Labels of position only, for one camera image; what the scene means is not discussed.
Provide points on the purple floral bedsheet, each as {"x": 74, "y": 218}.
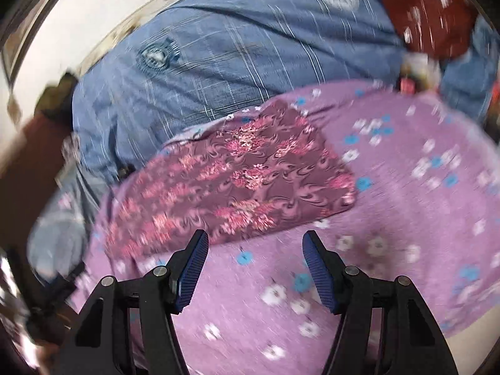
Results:
{"x": 427, "y": 206}

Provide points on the dark red patterned cloth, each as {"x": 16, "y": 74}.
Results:
{"x": 440, "y": 29}

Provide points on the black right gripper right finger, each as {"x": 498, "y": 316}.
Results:
{"x": 410, "y": 342}

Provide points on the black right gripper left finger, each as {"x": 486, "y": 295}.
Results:
{"x": 100, "y": 340}

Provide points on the blue plaid blanket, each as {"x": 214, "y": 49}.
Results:
{"x": 200, "y": 61}

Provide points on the dark pink floral garment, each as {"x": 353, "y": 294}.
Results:
{"x": 269, "y": 174}

